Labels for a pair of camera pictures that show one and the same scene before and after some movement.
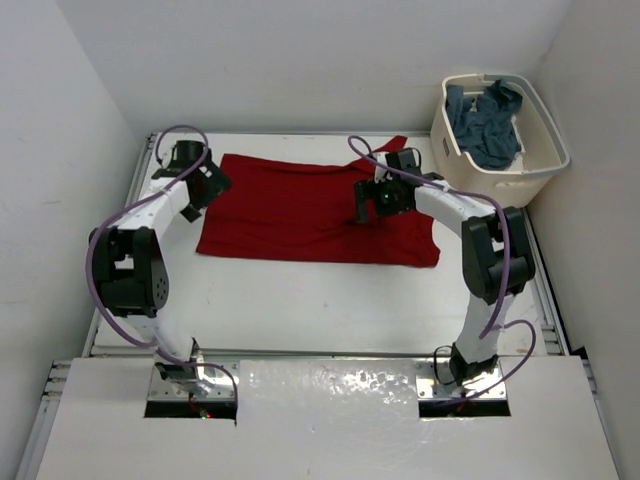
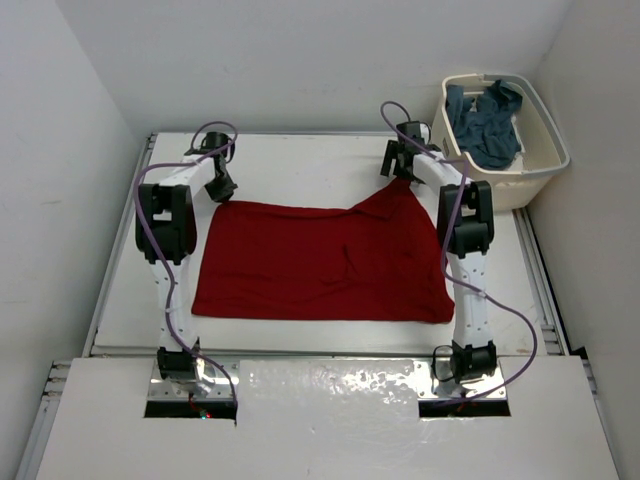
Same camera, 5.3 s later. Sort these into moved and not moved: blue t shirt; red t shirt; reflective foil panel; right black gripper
Moved: red t shirt; right black gripper
Not moved: blue t shirt; reflective foil panel
